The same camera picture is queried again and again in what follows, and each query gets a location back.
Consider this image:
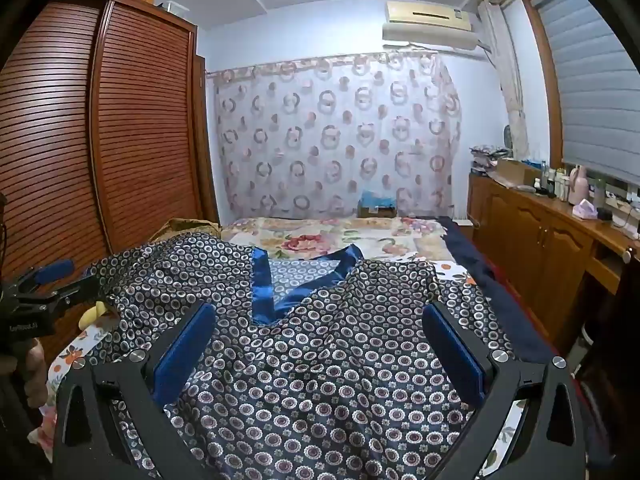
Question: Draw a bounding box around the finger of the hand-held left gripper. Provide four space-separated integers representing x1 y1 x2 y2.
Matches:
46 276 102 311
14 259 77 295

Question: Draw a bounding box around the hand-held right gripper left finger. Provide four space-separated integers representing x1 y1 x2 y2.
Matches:
50 301 217 480

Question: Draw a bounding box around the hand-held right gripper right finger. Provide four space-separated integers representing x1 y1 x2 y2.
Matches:
421 301 587 480

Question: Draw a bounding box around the navy circle-print satin top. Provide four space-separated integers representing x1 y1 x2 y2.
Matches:
82 232 516 480

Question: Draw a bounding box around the person's left hand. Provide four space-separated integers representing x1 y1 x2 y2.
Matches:
19 339 49 409

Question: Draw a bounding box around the yellow plush toy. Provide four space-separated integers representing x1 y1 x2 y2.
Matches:
81 300 109 330

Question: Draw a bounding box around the orange-print white bedsheet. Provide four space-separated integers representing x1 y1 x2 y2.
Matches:
27 259 526 480

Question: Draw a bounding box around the navy blanket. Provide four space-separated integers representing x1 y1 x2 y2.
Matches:
439 216 557 363

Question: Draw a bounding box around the olive patterned cushion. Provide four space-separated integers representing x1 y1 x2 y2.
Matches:
151 217 222 242

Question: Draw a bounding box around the wooden sideboard cabinet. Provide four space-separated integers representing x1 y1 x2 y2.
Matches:
467 170 640 358

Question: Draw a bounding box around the wooden louvered wardrobe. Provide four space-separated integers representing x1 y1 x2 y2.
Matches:
0 0 221 361

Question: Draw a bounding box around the blue box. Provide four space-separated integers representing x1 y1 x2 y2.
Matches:
357 190 399 219

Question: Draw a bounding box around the cardboard box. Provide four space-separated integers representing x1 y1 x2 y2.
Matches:
489 158 544 189

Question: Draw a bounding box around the pile of folded cloths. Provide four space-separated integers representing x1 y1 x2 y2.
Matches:
469 144 512 177

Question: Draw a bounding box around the cluster of toiletry bottles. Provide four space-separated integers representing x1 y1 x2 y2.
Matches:
532 165 572 199

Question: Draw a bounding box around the pink thermos bottle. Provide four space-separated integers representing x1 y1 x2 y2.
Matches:
569 164 589 206

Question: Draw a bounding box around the beige window drape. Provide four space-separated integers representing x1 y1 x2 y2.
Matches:
476 0 532 161

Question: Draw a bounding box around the grey window blind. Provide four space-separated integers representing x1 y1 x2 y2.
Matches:
532 0 640 187

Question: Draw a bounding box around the ring-print sheer curtain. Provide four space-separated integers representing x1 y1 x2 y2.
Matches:
206 51 463 222

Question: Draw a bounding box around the wall air conditioner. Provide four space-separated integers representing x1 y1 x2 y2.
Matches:
382 1 482 52

